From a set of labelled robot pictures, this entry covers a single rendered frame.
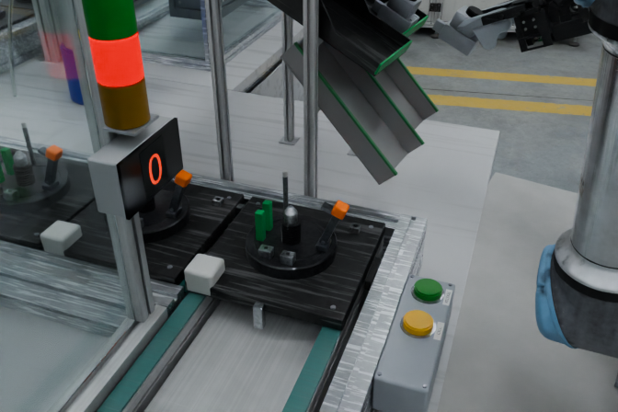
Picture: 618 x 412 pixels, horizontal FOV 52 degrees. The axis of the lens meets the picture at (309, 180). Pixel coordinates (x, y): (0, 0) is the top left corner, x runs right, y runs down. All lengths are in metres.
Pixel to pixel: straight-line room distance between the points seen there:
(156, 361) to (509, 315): 0.55
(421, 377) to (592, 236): 0.27
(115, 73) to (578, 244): 0.53
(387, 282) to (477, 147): 0.66
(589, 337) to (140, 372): 0.54
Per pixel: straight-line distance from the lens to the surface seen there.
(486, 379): 0.98
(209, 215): 1.07
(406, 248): 1.01
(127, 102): 0.70
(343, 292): 0.91
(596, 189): 0.70
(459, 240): 1.22
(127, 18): 0.68
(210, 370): 0.89
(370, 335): 0.88
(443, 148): 1.52
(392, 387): 0.82
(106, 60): 0.69
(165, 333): 0.90
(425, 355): 0.85
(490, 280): 1.14
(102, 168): 0.71
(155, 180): 0.76
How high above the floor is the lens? 1.57
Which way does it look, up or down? 32 degrees down
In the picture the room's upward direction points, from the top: straight up
